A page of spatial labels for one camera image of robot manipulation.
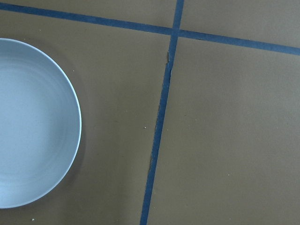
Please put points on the blue plate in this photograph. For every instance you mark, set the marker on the blue plate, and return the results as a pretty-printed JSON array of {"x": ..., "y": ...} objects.
[{"x": 40, "y": 124}]

